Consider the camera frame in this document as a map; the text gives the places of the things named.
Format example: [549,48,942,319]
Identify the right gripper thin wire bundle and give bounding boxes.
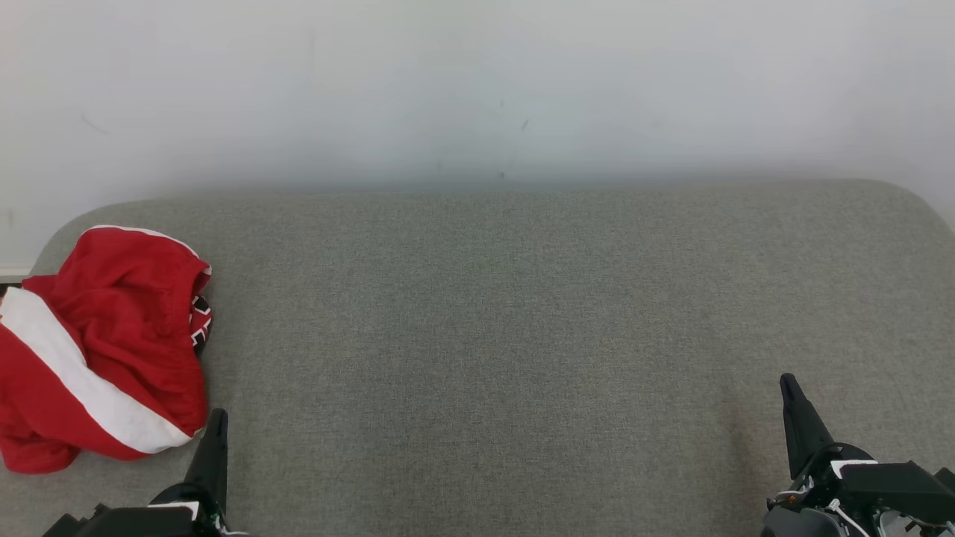
[824,498,874,537]

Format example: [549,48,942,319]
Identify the red shorts with white stripe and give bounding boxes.
[0,225,213,475]

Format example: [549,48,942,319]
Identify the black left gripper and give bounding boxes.
[148,408,251,537]

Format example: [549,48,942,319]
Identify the red Bulls basketball jersey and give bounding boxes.
[190,294,215,356]

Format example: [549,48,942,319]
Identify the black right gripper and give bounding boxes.
[761,373,955,537]

